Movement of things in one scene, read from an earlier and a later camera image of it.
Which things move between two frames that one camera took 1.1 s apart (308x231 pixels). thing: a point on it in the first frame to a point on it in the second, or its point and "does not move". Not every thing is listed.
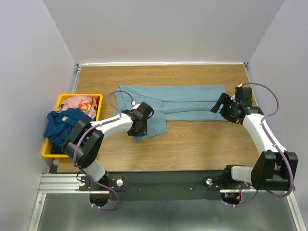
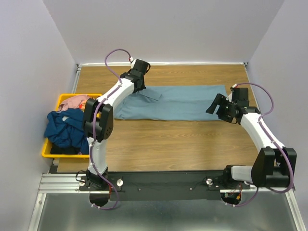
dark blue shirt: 60,124 does not move
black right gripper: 224,99 does not move
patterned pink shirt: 88,104 does not move
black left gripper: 143,132 to 143,86
